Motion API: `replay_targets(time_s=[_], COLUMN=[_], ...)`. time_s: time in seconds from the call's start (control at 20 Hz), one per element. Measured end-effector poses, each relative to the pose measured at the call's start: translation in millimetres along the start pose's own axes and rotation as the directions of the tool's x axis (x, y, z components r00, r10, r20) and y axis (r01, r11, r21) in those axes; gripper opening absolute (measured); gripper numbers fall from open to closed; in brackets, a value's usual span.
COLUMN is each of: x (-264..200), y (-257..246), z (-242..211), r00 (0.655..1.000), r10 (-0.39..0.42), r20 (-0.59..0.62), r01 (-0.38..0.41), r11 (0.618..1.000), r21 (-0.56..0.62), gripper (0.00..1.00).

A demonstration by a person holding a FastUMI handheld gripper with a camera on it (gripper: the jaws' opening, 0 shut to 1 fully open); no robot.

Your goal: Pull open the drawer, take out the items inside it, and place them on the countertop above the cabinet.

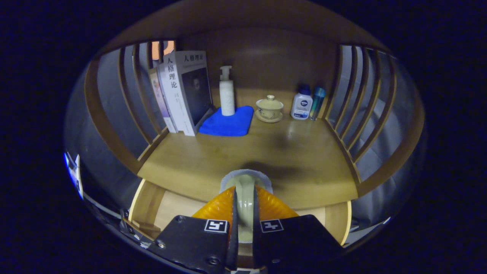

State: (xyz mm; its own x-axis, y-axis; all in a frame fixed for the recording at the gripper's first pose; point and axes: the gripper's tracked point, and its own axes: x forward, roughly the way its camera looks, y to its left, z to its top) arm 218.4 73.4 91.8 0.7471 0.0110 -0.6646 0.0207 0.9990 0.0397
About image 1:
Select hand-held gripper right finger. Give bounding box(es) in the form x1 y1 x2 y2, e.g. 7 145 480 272
252 186 345 274

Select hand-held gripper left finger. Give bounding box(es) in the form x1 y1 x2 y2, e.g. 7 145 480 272
146 186 239 274

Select wooden drawer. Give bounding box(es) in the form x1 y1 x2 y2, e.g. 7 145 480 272
121 178 352 269

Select wooden countertop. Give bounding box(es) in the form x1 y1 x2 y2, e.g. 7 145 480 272
138 107 359 210

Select wooden cabinet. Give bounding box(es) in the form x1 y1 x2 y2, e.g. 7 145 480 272
84 0 426 210

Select blue folded cloth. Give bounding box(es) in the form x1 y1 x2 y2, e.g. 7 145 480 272
198 105 254 137

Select white blue-capped lotion bottle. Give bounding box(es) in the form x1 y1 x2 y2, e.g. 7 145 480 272
290 84 314 121

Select beige lidded teacup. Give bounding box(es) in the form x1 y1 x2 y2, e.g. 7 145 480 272
255 95 284 123

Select teal bottle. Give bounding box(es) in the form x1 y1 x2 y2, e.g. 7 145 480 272
309 87 326 121

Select thin purple book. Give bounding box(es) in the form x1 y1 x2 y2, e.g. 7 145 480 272
148 68 178 134

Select large white book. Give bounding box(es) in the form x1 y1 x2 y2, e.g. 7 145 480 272
157 51 213 137

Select white pump bottle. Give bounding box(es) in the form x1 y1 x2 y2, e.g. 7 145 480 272
219 65 236 116

